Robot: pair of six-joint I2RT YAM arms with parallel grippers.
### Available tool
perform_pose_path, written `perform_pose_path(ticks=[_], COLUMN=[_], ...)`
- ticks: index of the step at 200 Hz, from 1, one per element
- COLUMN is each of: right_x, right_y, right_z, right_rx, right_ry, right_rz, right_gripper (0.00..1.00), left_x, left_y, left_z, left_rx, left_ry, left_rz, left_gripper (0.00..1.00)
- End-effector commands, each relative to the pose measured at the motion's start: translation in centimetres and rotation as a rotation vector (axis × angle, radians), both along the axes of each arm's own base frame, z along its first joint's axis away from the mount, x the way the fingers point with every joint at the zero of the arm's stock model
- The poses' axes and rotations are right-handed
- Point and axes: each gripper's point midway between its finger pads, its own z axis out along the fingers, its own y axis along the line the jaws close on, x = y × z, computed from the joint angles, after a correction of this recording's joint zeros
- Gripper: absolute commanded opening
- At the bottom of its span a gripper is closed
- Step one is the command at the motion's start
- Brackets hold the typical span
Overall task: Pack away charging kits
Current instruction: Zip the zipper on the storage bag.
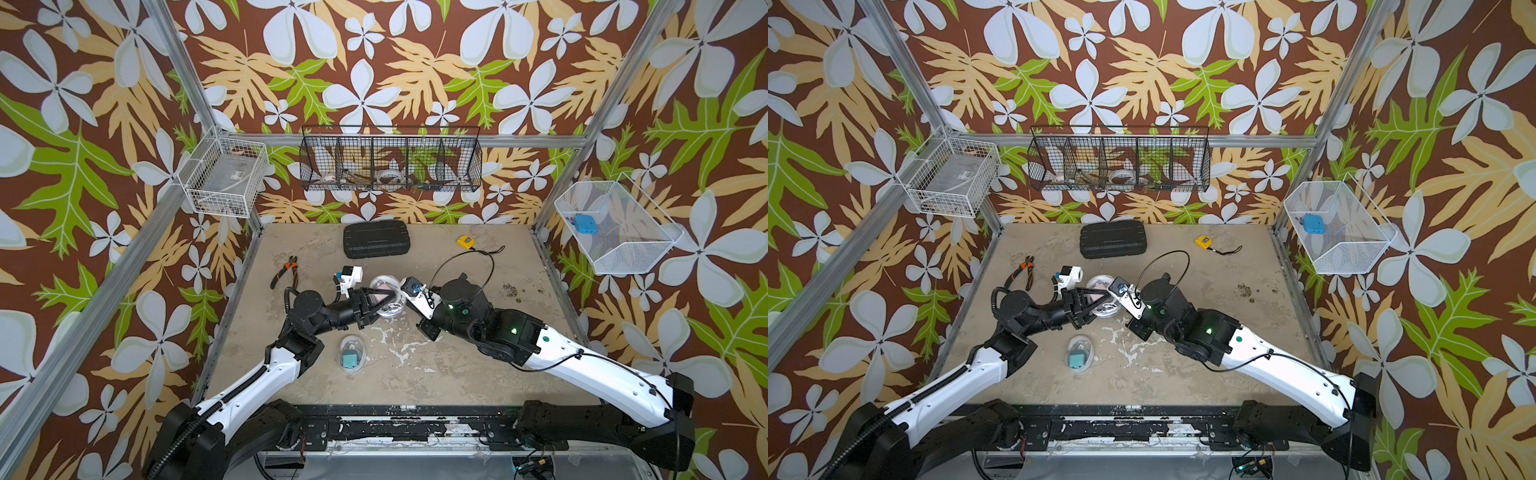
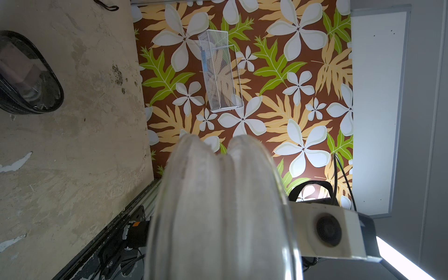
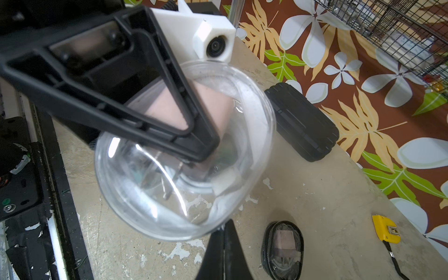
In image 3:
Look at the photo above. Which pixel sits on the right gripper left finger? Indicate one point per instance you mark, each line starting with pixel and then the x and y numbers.
pixel 212 267

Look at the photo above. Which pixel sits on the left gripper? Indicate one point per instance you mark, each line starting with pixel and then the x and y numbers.
pixel 91 62

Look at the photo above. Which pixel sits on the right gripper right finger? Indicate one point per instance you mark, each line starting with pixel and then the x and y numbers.
pixel 235 264

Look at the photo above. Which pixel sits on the pink charger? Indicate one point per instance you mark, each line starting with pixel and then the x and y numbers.
pixel 284 240
pixel 196 108

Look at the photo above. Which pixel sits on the black hard case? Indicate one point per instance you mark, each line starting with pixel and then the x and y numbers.
pixel 309 131

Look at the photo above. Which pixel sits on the yellow tape measure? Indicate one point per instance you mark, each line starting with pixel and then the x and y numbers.
pixel 388 233

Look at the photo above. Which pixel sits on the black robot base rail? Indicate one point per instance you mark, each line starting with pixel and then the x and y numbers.
pixel 41 236

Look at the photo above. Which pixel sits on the black wire basket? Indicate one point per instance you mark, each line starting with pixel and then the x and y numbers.
pixel 414 33

